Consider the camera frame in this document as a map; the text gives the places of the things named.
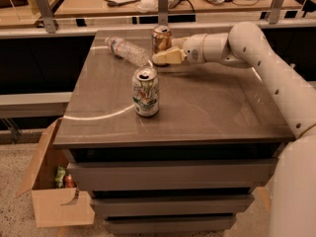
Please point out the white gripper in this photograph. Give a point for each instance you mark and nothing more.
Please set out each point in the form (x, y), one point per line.
(194, 49)

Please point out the clear plastic water bottle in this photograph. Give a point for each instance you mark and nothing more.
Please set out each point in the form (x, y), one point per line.
(129, 51)

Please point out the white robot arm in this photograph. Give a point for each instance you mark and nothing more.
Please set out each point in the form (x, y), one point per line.
(293, 211)

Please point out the metal bracket middle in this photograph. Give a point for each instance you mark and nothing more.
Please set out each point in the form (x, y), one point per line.
(162, 12)

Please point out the open cardboard box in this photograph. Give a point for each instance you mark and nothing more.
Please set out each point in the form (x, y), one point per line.
(54, 206)

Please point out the orange soda can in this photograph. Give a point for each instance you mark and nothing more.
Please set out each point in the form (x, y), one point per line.
(161, 38)

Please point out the grey drawer cabinet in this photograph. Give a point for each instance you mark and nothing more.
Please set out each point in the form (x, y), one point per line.
(191, 167)

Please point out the green snack bag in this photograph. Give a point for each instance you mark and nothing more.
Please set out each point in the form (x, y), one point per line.
(60, 174)

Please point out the metal bracket left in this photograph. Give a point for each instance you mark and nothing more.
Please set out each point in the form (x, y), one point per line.
(47, 16)

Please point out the metal bracket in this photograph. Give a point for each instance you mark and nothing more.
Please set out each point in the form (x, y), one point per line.
(273, 15)
(162, 12)
(47, 16)

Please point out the red can in box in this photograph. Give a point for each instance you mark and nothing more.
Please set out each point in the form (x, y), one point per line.
(69, 182)

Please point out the metal bracket right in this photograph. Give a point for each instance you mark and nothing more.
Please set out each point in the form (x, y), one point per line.
(273, 15)

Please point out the white green soda can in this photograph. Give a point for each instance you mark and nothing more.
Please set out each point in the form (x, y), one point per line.
(145, 91)

